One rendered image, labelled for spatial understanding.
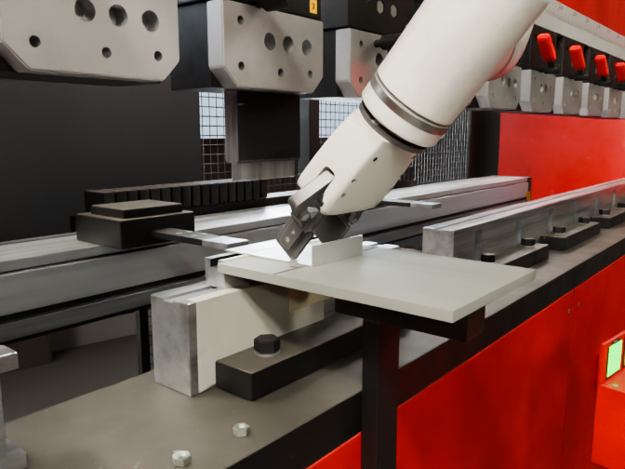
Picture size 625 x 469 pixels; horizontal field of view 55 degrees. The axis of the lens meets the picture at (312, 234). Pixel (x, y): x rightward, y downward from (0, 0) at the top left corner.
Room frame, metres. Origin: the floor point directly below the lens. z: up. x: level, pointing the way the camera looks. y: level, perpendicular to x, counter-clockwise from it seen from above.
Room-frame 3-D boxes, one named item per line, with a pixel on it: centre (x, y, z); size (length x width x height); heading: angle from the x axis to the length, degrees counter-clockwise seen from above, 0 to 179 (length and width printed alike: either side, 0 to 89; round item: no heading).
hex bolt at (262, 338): (0.59, 0.05, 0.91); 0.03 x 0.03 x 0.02
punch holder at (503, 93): (1.12, -0.31, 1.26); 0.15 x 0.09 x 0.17; 141
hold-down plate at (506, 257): (1.11, -0.37, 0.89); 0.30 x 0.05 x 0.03; 141
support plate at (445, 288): (0.58, -0.06, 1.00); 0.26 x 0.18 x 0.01; 51
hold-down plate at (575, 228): (1.42, -0.63, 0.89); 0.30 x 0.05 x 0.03; 141
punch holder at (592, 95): (1.58, -0.69, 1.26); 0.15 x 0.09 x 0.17; 141
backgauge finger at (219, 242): (0.77, 0.19, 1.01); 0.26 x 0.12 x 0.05; 51
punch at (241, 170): (0.68, 0.05, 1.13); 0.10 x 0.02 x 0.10; 141
